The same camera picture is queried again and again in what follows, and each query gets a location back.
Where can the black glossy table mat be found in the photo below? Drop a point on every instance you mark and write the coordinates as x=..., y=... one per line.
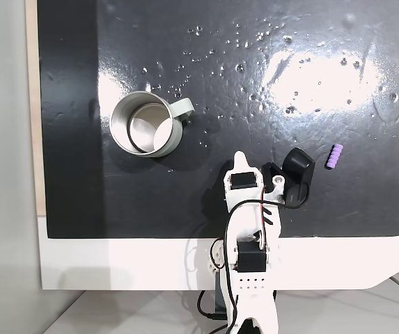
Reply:
x=185, y=195

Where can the black table clamp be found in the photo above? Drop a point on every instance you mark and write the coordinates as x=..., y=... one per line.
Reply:
x=219, y=295

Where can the purple ribbed pen grip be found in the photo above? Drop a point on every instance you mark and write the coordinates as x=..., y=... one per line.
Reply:
x=334, y=156

